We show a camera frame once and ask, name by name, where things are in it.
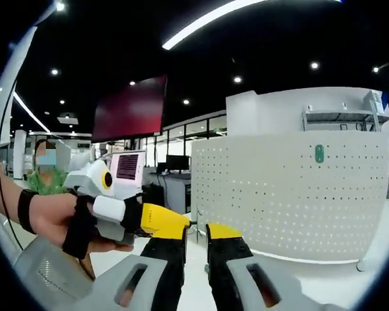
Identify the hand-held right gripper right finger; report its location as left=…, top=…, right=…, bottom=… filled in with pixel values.
left=206, top=222, right=312, bottom=311

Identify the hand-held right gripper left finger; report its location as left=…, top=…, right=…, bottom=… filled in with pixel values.
left=87, top=222, right=191, bottom=311

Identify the white perforated mounting plate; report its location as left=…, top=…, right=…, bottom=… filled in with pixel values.
left=190, top=130, right=389, bottom=273

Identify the person's left hand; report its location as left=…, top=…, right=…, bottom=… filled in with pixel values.
left=31, top=192, right=133, bottom=260

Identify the pink-lit monitor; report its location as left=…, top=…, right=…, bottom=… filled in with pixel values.
left=109, top=150, right=147, bottom=196

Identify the black computer monitor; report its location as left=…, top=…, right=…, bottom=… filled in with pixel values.
left=165, top=154, right=191, bottom=173

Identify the large dark red screen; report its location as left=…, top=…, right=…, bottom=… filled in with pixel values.
left=91, top=75, right=169, bottom=144

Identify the grey mesh office chair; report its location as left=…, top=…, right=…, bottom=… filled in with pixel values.
left=14, top=237, right=97, bottom=303

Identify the person's white shirt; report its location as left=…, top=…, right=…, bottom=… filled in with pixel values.
left=0, top=25, right=40, bottom=270

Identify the ceiling strip light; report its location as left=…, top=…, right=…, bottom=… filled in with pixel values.
left=161, top=0, right=267, bottom=51

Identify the black wrist strap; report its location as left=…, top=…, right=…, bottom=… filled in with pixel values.
left=17, top=189, right=40, bottom=235

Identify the black cable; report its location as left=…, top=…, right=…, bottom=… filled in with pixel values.
left=0, top=76, right=24, bottom=251

